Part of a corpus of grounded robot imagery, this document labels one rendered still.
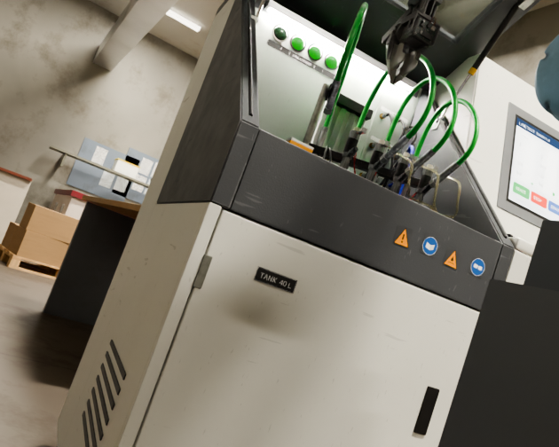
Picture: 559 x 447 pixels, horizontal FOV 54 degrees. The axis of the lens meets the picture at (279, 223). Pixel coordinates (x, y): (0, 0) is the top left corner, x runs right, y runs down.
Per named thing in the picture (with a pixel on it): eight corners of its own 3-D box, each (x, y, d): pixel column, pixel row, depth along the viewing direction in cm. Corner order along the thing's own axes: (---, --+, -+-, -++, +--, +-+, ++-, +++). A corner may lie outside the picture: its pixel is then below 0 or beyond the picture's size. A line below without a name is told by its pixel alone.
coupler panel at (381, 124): (354, 186, 165) (387, 93, 168) (349, 187, 168) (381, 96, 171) (389, 202, 170) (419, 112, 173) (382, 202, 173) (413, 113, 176)
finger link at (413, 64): (404, 79, 124) (416, 43, 125) (389, 84, 129) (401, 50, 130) (414, 85, 125) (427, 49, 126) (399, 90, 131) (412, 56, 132)
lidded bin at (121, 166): (131, 179, 986) (136, 168, 989) (136, 179, 956) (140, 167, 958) (109, 170, 968) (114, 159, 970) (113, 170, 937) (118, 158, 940)
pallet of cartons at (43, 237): (-7, 262, 506) (19, 199, 513) (-7, 252, 585) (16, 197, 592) (110, 297, 558) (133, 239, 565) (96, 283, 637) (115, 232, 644)
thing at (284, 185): (230, 209, 98) (260, 128, 99) (223, 209, 102) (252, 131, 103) (482, 310, 120) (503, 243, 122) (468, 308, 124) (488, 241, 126)
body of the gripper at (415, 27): (408, 33, 122) (424, -15, 123) (387, 43, 130) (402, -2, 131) (434, 49, 125) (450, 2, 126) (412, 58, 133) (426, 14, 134)
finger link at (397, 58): (393, 73, 123) (405, 36, 124) (379, 79, 128) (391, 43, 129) (404, 79, 124) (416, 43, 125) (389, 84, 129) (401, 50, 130)
